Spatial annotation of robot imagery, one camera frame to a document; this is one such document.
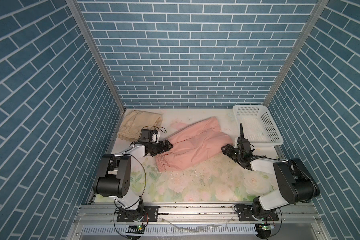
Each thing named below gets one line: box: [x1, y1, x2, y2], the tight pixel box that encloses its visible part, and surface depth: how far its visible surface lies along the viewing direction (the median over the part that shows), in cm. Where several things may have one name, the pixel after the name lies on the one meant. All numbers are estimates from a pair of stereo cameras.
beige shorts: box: [117, 110, 164, 142], surface depth 110 cm
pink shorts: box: [155, 116, 234, 172], surface depth 96 cm
